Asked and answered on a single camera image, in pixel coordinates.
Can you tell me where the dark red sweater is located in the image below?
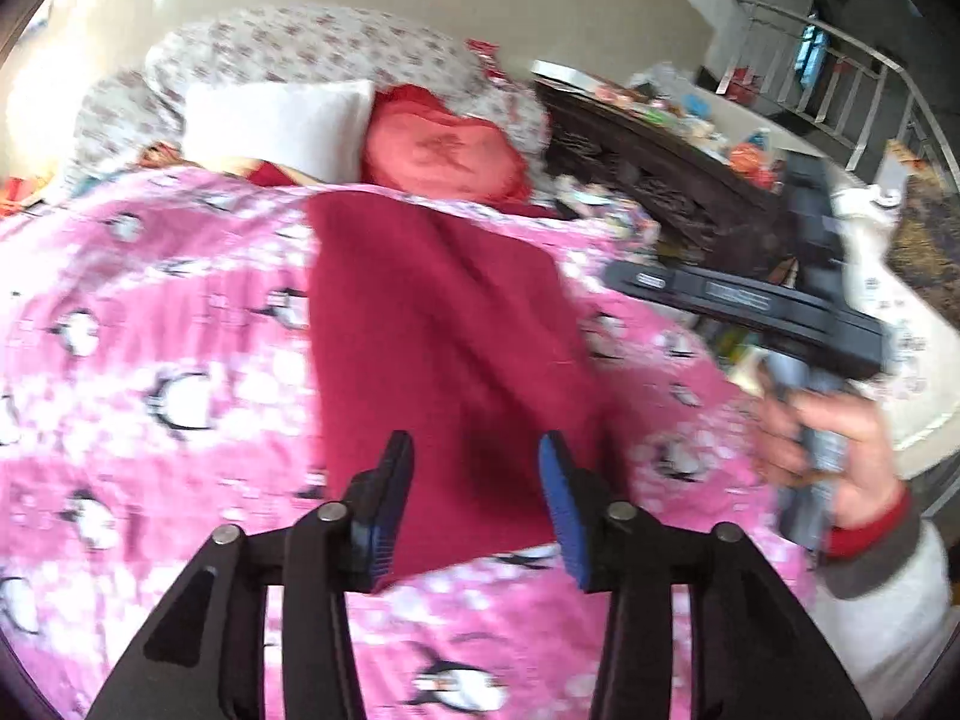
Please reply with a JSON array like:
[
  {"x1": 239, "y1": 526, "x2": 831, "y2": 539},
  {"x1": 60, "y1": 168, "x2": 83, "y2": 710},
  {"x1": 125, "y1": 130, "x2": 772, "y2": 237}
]
[{"x1": 306, "y1": 190, "x2": 622, "y2": 578}]

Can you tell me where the white sleeve forearm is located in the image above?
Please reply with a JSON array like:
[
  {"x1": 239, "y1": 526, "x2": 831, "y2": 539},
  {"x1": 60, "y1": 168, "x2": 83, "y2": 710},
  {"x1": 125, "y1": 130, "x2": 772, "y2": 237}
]
[{"x1": 811, "y1": 491, "x2": 958, "y2": 718}]

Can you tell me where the colourful clothes pile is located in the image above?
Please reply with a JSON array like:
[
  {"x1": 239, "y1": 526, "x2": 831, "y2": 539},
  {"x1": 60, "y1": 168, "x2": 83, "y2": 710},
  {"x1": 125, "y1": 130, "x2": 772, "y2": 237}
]
[{"x1": 553, "y1": 174, "x2": 661, "y2": 250}]

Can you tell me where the person right hand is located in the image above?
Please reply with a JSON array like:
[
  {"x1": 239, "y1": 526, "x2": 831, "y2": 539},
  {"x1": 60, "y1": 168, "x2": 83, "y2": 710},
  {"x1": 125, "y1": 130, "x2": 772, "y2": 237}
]
[{"x1": 754, "y1": 390, "x2": 905, "y2": 530}]

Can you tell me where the white upholstered chair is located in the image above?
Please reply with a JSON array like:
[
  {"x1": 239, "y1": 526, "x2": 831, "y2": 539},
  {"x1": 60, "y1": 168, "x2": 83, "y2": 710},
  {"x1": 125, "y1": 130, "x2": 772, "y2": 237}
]
[{"x1": 832, "y1": 185, "x2": 958, "y2": 479}]

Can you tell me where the dark carved wooden headboard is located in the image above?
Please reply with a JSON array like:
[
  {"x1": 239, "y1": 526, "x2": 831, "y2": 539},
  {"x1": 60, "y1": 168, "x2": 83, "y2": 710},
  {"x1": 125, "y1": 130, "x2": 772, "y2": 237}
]
[{"x1": 534, "y1": 80, "x2": 794, "y2": 278}]

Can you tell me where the metal stair railing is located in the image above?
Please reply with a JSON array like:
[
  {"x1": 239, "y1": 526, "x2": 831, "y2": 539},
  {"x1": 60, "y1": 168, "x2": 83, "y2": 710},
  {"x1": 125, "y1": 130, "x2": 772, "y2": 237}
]
[{"x1": 716, "y1": 0, "x2": 958, "y2": 192}]

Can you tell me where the pink penguin blanket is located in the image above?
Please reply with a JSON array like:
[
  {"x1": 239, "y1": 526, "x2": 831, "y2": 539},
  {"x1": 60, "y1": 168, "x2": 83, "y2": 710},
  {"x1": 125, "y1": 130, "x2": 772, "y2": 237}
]
[{"x1": 2, "y1": 167, "x2": 812, "y2": 718}]

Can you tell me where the red heart cushion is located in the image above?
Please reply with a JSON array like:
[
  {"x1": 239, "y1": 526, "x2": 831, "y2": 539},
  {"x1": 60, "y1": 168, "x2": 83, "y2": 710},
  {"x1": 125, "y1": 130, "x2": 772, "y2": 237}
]
[{"x1": 359, "y1": 85, "x2": 532, "y2": 206}]

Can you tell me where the white pillow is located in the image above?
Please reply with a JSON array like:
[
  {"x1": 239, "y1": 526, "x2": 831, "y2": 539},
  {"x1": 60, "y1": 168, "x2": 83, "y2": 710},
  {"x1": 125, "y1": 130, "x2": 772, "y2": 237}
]
[{"x1": 181, "y1": 80, "x2": 376, "y2": 184}]

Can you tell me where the floral quilt bundle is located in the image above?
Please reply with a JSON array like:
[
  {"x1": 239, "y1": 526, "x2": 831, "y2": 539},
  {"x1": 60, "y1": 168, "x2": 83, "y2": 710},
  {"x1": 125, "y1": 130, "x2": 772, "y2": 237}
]
[{"x1": 62, "y1": 5, "x2": 550, "y2": 188}]

